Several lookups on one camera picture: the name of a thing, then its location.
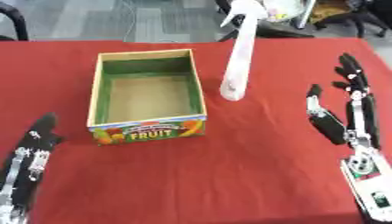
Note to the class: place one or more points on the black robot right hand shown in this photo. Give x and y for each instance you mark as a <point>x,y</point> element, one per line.
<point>333,125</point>

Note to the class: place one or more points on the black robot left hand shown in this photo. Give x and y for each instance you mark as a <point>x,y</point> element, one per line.
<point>38,137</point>

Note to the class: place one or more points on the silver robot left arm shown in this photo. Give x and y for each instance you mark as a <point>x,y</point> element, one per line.
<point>11,214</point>

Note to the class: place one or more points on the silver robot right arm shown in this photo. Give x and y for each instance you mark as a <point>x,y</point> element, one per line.
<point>368,180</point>

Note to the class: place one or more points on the tan cardboard box green inside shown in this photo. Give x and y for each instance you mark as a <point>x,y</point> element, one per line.
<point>148,131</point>

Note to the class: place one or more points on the white spray bottle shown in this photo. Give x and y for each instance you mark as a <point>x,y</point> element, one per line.
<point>239,67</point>

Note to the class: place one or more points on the black wheeled chair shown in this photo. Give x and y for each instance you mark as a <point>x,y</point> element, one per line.
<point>370,17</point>

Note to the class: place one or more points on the yellow brown bag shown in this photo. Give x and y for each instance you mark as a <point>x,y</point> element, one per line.
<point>331,10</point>

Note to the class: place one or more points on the black chair with curved back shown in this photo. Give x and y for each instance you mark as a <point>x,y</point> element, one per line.
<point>16,20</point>

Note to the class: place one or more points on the white plastic bag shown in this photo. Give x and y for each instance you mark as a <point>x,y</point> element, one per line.
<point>283,10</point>

